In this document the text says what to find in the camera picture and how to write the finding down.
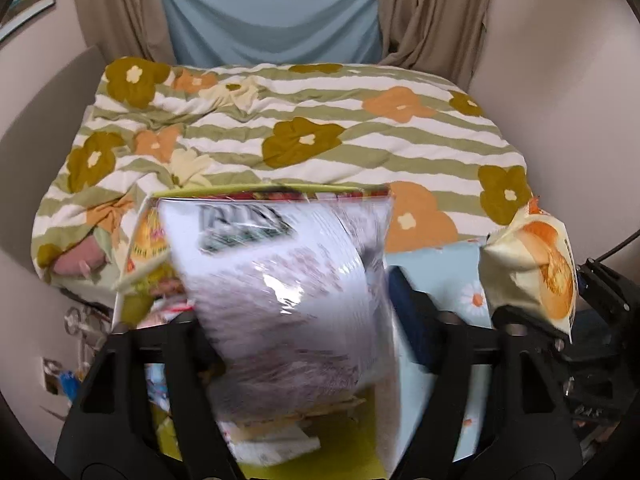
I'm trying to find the yellow red snack packet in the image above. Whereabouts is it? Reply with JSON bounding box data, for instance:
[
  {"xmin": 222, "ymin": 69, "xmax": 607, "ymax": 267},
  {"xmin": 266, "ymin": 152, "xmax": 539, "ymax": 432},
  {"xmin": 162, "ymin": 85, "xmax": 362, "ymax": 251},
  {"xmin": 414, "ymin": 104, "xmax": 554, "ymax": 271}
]
[{"xmin": 117, "ymin": 204, "xmax": 175, "ymax": 293}]

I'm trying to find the white clear snack packet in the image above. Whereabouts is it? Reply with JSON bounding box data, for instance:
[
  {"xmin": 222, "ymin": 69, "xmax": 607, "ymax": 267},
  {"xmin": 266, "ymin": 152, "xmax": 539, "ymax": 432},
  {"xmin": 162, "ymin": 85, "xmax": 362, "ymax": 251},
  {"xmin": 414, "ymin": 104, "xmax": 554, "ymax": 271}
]
[{"xmin": 157, "ymin": 190, "xmax": 401, "ymax": 478}]

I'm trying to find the framed wall picture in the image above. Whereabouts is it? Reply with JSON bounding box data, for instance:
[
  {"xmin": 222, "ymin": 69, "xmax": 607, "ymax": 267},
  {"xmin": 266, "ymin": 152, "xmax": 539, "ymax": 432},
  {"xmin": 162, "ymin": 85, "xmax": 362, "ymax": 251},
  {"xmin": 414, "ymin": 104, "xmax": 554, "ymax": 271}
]
[{"xmin": 0, "ymin": 0, "xmax": 56, "ymax": 43}]

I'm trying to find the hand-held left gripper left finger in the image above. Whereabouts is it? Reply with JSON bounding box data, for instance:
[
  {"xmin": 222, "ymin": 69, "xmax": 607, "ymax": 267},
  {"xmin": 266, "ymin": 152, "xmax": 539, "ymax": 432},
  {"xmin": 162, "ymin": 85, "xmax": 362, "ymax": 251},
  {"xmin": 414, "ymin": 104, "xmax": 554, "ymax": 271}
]
[{"xmin": 54, "ymin": 310, "xmax": 241, "ymax": 480}]

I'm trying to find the black cable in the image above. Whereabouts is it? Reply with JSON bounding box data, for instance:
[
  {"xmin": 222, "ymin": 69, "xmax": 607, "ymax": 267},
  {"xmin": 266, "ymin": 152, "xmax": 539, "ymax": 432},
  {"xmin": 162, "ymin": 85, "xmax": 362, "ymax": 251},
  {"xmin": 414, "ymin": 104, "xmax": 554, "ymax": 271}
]
[{"xmin": 590, "ymin": 230, "xmax": 640, "ymax": 263}]

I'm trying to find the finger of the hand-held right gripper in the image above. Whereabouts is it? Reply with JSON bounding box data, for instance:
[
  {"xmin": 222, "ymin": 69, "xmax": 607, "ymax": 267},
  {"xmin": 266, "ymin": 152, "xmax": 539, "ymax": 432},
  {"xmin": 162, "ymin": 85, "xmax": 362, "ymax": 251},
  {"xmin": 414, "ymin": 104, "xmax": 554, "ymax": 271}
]
[
  {"xmin": 492, "ymin": 304, "xmax": 569, "ymax": 357},
  {"xmin": 575, "ymin": 259, "xmax": 632, "ymax": 314}
]

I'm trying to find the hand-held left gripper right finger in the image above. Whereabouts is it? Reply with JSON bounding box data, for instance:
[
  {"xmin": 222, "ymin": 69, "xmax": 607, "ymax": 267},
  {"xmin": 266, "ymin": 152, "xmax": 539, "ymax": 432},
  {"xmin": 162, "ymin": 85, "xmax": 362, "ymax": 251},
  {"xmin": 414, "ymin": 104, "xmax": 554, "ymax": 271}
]
[{"xmin": 387, "ymin": 266, "xmax": 583, "ymax": 480}]

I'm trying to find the blue plastic wrapper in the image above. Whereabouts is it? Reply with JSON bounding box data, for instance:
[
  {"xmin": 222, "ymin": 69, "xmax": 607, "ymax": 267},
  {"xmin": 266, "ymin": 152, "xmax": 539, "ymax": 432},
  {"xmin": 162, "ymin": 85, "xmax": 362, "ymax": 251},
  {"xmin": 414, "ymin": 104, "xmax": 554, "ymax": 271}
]
[{"xmin": 59, "ymin": 370, "xmax": 82, "ymax": 402}]

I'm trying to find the small pink snack packet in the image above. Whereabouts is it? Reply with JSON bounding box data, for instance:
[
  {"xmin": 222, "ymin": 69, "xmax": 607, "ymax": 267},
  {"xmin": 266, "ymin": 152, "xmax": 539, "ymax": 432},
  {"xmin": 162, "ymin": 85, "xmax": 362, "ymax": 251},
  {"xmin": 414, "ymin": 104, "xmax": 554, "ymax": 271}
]
[{"xmin": 142, "ymin": 280, "xmax": 198, "ymax": 328}]

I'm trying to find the green cardboard box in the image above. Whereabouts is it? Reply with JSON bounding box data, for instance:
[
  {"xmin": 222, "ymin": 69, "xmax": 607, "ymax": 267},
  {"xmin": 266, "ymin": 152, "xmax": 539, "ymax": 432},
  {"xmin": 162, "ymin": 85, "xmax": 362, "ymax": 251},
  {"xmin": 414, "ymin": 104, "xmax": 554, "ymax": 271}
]
[{"xmin": 112, "ymin": 184, "xmax": 401, "ymax": 480}]

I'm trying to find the beige curtain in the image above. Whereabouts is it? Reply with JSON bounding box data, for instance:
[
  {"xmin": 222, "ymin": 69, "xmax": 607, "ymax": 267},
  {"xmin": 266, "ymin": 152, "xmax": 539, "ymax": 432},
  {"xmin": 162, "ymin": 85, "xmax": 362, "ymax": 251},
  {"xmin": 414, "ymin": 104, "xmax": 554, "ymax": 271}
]
[
  {"xmin": 70, "ymin": 0, "xmax": 173, "ymax": 63},
  {"xmin": 377, "ymin": 0, "xmax": 501, "ymax": 91}
]

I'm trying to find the pink pillow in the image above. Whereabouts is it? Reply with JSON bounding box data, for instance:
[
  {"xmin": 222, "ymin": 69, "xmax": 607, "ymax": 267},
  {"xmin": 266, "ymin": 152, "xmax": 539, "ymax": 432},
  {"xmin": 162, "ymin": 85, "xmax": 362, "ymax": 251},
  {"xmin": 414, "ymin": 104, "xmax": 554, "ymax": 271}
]
[{"xmin": 52, "ymin": 237, "xmax": 108, "ymax": 278}]

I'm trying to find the cream orange snack packet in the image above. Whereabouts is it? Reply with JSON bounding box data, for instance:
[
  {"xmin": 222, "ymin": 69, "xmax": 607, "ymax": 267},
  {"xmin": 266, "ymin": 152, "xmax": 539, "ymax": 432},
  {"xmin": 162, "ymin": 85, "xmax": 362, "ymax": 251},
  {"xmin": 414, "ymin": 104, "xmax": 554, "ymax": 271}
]
[{"xmin": 477, "ymin": 197, "xmax": 581, "ymax": 343}]

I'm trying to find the grey headboard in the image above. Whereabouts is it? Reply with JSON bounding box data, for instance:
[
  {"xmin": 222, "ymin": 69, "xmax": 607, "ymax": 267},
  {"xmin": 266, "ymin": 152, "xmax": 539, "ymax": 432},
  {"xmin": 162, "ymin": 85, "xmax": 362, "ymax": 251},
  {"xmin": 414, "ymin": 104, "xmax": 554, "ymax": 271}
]
[{"xmin": 0, "ymin": 45, "xmax": 106, "ymax": 311}]

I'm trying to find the light blue cloth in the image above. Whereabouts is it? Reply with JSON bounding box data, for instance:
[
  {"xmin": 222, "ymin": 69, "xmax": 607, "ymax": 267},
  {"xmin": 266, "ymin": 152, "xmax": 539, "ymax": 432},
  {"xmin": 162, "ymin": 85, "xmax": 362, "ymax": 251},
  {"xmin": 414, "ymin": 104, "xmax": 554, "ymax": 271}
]
[{"xmin": 155, "ymin": 0, "xmax": 383, "ymax": 68}]

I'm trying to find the floral striped blanket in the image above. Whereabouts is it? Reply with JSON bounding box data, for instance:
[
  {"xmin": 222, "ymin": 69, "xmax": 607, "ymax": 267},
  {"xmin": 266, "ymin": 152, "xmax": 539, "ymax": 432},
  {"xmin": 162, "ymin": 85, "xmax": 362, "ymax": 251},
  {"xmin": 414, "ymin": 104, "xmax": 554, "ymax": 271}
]
[{"xmin": 30, "ymin": 57, "xmax": 533, "ymax": 306}]

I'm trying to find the wall outlet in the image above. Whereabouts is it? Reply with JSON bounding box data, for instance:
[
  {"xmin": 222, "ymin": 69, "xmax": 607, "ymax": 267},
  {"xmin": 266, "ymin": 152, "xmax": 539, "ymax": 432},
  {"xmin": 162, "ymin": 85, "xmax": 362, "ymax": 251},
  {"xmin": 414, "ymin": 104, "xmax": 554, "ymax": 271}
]
[{"xmin": 42, "ymin": 357, "xmax": 66, "ymax": 393}]

